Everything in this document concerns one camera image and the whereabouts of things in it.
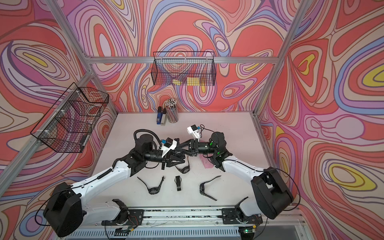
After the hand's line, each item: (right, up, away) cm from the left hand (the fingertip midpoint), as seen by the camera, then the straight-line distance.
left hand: (184, 161), depth 68 cm
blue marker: (-22, +25, +46) cm, 57 cm away
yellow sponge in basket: (+4, +44, +22) cm, 50 cm away
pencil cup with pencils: (-11, +27, +36) cm, 46 cm away
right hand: (-3, +4, -1) cm, 5 cm away
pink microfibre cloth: (+10, +1, -2) cm, 10 cm away
